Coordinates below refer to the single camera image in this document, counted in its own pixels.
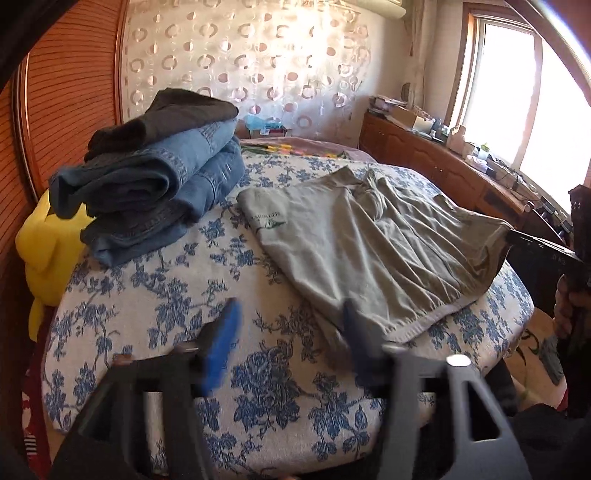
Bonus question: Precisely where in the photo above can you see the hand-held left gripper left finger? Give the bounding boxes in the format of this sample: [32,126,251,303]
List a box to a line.
[48,298,245,480]

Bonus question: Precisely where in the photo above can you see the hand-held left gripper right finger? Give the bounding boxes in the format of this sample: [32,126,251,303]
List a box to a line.
[342,302,520,480]

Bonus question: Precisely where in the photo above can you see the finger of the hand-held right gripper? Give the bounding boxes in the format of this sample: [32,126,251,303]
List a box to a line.
[505,229,583,265]

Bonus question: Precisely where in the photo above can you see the grey-green shirt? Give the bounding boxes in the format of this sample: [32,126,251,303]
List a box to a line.
[236,166,515,344]

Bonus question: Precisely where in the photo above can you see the folded black pants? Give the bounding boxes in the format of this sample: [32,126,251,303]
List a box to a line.
[85,89,239,162]

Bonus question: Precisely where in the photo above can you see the person's right hand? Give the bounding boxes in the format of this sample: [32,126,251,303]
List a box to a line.
[553,274,579,341]

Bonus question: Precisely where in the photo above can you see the blue floral bed cover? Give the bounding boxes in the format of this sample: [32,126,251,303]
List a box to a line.
[41,150,536,480]

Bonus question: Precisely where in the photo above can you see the beige patterned rug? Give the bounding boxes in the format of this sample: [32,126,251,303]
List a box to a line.
[501,309,566,402]

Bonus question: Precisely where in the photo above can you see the folded blue jeans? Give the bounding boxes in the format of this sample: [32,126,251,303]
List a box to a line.
[48,120,243,221]
[81,138,246,268]

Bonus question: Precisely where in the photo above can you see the pile of household clutter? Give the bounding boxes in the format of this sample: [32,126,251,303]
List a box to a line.
[369,92,573,232]

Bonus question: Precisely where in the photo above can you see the window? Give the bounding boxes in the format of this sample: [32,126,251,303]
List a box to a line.
[450,4,591,217]

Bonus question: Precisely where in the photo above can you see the wooden sideboard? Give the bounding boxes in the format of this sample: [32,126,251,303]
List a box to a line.
[359,111,573,259]

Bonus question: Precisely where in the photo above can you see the person's dark clothing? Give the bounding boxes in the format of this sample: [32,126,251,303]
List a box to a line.
[482,357,591,480]

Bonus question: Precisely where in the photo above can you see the yellow plush toy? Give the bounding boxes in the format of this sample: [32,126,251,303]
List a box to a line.
[15,189,95,342]

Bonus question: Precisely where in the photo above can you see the yellow flower printed sheet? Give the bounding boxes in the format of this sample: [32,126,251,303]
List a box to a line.
[240,141,352,160]

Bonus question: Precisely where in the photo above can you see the red patterned cloth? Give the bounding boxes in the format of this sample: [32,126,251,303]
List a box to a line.
[21,360,52,480]

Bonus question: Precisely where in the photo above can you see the small teal box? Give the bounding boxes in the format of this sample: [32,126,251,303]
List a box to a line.
[240,114,289,139]

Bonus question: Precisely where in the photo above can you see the beige curtain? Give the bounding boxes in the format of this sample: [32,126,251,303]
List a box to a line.
[404,0,468,121]

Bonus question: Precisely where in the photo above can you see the white air conditioner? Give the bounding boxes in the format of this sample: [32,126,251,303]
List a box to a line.
[323,0,408,20]

